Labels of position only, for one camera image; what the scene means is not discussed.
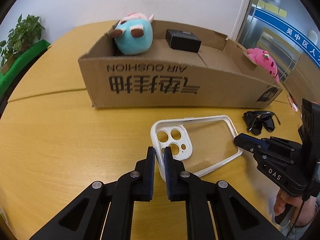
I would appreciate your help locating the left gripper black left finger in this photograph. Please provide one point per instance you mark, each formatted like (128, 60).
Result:
(104, 211)

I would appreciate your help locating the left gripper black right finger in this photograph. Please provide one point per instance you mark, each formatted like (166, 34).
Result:
(214, 210)

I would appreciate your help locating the black sunglasses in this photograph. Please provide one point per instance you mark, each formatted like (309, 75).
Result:
(257, 120)

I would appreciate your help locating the white clear phone case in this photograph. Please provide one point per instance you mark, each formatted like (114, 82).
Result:
(203, 144)

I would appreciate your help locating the person's right hand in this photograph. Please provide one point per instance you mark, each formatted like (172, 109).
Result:
(303, 215)

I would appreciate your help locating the small orange white item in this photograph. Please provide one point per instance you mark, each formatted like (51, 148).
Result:
(292, 103)

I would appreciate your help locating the green cloth covered table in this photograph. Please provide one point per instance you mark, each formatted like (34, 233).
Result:
(21, 62)

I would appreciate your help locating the brown cardboard box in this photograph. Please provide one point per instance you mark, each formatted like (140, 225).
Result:
(218, 75)

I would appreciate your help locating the black rectangular box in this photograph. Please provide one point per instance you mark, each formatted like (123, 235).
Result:
(183, 40)

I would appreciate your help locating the teal and pink plush toy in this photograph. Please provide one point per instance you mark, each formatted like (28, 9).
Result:
(133, 34)

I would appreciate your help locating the potted green plant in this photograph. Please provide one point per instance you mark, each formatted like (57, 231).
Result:
(26, 32)

